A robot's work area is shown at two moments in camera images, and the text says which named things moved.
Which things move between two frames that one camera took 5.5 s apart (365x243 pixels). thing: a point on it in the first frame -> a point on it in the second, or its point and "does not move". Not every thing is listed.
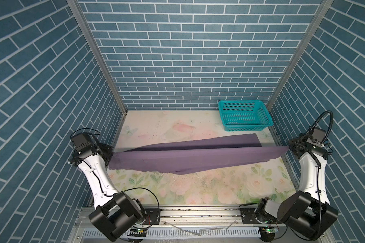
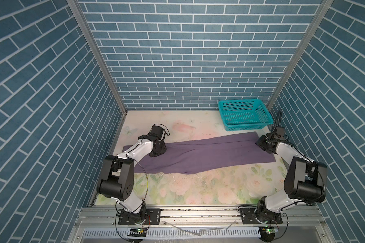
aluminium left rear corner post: [92, 39] does not move
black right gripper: [293, 141] -> [259, 142]
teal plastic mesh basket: [245, 115] does not move
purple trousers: [185, 156] does not move
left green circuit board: [137, 232] does not move
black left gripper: [106, 148] -> [163, 149]
